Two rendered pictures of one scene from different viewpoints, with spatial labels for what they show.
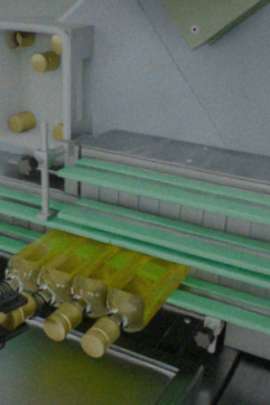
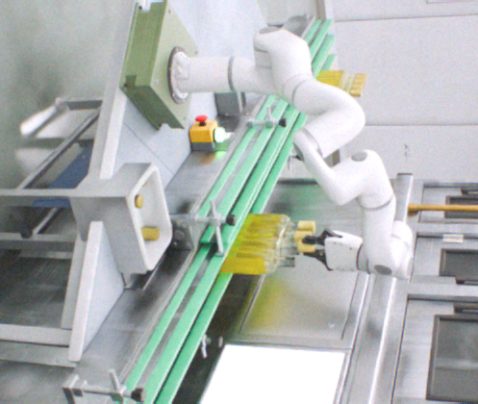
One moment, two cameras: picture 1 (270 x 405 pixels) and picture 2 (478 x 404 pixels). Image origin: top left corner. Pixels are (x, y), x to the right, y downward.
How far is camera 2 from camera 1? 2.15 m
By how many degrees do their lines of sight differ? 82
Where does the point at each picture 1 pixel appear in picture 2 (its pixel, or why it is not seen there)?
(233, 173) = (216, 166)
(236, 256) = (251, 187)
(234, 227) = not seen: hidden behind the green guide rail
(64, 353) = (277, 283)
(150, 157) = (203, 189)
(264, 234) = not seen: hidden behind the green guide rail
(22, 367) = (294, 292)
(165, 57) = (148, 152)
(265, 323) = (260, 204)
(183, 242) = (244, 200)
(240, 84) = (167, 139)
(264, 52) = not seen: hidden behind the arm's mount
